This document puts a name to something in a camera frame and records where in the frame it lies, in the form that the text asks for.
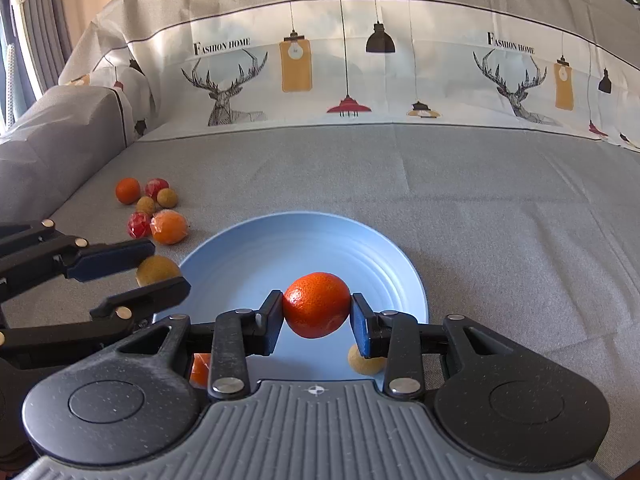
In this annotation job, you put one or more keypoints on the bare orange tangerine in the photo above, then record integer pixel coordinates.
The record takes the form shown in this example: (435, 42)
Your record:
(316, 305)
(201, 370)
(128, 190)

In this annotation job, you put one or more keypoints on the tan longan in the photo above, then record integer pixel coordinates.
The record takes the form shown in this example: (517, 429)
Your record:
(145, 205)
(168, 198)
(156, 267)
(369, 364)

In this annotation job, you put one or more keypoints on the red plastic-wrapped fruit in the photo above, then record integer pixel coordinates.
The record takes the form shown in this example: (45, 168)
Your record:
(139, 225)
(156, 186)

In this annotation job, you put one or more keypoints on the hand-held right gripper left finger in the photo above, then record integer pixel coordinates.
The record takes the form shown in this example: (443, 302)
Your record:
(272, 322)

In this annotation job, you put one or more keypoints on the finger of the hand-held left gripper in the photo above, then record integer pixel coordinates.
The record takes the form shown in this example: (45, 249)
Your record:
(150, 295)
(105, 261)

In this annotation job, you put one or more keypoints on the plastic-wrapped orange tangerine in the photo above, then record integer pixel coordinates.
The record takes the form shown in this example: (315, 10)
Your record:
(170, 227)

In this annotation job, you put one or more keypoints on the grey window curtain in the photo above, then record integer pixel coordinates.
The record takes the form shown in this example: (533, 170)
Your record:
(35, 20)

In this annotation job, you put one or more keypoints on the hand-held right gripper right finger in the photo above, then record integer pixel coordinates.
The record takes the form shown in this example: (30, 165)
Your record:
(360, 327)

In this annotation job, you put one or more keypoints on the blue round plate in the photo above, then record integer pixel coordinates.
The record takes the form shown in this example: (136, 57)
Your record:
(300, 250)

